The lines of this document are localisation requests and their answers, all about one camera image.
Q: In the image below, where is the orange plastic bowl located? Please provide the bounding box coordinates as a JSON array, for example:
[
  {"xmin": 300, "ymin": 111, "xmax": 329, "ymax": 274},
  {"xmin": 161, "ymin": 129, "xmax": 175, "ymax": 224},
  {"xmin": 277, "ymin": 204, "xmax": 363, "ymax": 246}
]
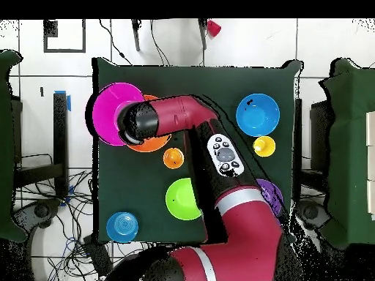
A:
[{"xmin": 125, "ymin": 94, "xmax": 174, "ymax": 154}]

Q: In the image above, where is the pink plastic bowl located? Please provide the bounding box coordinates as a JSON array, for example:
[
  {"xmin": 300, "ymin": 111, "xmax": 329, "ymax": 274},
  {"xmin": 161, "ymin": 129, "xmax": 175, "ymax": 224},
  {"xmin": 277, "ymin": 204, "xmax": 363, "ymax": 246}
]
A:
[{"xmin": 92, "ymin": 82, "xmax": 146, "ymax": 146}]

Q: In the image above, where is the light blue plastic cup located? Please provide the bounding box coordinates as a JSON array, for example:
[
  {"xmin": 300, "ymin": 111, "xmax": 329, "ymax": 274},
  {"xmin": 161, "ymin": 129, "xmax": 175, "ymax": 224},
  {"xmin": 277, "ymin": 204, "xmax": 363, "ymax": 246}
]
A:
[{"xmin": 105, "ymin": 211, "xmax": 139, "ymax": 244}]

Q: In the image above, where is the orange plastic cup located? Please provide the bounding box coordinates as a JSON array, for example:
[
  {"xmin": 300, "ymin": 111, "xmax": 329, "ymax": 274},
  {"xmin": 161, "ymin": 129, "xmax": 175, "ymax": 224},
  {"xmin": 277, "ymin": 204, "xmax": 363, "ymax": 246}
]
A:
[{"xmin": 162, "ymin": 147, "xmax": 185, "ymax": 170}]

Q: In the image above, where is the green plastic bowl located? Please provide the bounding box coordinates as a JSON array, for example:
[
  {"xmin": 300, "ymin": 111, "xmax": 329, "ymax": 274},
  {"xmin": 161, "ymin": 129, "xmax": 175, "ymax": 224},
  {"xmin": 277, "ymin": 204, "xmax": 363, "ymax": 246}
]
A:
[{"xmin": 165, "ymin": 177, "xmax": 203, "ymax": 221}]

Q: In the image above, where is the dark green table cloth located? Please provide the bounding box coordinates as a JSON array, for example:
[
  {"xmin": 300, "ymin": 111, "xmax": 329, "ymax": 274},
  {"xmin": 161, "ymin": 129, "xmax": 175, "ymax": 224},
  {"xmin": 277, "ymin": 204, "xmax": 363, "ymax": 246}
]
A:
[{"xmin": 91, "ymin": 56, "xmax": 303, "ymax": 246}]

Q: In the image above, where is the yellow plastic cup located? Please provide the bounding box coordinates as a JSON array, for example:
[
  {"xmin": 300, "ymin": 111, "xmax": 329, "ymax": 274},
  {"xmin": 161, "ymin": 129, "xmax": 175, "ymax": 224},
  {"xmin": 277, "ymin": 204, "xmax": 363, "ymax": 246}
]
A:
[{"xmin": 252, "ymin": 135, "xmax": 277, "ymax": 158}]

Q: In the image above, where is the light blue plastic bowl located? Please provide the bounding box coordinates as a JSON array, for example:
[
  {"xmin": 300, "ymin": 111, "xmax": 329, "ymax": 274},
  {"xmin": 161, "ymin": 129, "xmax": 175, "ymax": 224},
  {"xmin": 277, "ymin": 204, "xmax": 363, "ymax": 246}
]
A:
[{"xmin": 235, "ymin": 93, "xmax": 281, "ymax": 138}]

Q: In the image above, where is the purple plastic bowl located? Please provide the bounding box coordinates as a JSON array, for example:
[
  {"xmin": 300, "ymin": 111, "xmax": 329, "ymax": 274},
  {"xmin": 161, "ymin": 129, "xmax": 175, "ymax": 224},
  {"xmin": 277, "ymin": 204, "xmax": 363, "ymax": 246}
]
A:
[{"xmin": 256, "ymin": 179, "xmax": 284, "ymax": 217}]

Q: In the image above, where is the grey tripod leg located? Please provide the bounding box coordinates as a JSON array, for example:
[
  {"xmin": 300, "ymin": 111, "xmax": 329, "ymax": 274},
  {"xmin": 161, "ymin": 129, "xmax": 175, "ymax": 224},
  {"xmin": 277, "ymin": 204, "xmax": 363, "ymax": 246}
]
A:
[
  {"xmin": 130, "ymin": 19, "xmax": 142, "ymax": 53},
  {"xmin": 198, "ymin": 18, "xmax": 208, "ymax": 50}
]

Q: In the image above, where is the blue tape strip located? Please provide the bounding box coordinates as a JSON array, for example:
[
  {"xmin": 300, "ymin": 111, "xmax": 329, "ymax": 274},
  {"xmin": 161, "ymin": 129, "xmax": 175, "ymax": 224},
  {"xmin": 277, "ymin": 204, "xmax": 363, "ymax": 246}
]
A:
[{"xmin": 54, "ymin": 90, "xmax": 72, "ymax": 112}]

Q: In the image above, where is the red plastic cup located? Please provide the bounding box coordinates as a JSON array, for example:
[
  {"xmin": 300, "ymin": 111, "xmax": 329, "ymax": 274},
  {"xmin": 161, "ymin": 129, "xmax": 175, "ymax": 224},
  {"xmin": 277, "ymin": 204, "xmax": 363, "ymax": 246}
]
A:
[{"xmin": 207, "ymin": 19, "xmax": 223, "ymax": 38}]

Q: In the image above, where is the black office chair base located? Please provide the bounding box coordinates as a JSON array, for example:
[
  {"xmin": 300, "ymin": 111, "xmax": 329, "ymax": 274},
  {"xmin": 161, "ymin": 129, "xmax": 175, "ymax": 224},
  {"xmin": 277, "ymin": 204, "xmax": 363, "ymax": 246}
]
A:
[
  {"xmin": 12, "ymin": 198, "xmax": 61, "ymax": 233},
  {"xmin": 295, "ymin": 200, "xmax": 331, "ymax": 231}
]

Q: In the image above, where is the black power strip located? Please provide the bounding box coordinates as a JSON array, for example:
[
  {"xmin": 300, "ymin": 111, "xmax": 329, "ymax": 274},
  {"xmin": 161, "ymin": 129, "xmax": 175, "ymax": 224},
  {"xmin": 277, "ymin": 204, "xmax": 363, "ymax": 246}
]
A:
[{"xmin": 82, "ymin": 234, "xmax": 114, "ymax": 277}]

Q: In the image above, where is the green cloth side table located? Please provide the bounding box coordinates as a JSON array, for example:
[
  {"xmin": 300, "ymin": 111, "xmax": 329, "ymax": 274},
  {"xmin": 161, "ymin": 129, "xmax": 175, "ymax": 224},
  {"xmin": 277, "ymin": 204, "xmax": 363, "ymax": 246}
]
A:
[
  {"xmin": 0, "ymin": 48, "xmax": 28, "ymax": 244},
  {"xmin": 318, "ymin": 57, "xmax": 375, "ymax": 249}
]

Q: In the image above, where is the tangle of floor cables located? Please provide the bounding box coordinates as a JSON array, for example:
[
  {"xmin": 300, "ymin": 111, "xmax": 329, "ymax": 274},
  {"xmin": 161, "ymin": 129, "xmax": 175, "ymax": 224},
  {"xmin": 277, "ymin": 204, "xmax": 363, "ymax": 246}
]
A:
[{"xmin": 14, "ymin": 153, "xmax": 147, "ymax": 281}]

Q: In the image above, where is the black floor cable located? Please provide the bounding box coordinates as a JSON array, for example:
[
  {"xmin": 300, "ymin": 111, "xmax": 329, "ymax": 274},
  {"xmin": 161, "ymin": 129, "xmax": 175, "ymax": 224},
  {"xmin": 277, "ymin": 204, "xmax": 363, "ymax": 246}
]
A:
[{"xmin": 98, "ymin": 19, "xmax": 134, "ymax": 66}]

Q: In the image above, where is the black table frame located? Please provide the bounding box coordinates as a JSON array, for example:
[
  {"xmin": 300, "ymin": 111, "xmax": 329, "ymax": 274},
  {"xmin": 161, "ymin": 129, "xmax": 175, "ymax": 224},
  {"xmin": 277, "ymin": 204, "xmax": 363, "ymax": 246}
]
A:
[{"xmin": 11, "ymin": 91, "xmax": 70, "ymax": 198}]

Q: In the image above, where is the black square floor frame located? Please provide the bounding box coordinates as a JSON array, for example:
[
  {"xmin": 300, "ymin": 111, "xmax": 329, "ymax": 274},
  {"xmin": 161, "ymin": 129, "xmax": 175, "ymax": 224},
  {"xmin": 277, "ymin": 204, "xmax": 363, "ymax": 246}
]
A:
[{"xmin": 42, "ymin": 19, "xmax": 86, "ymax": 54}]

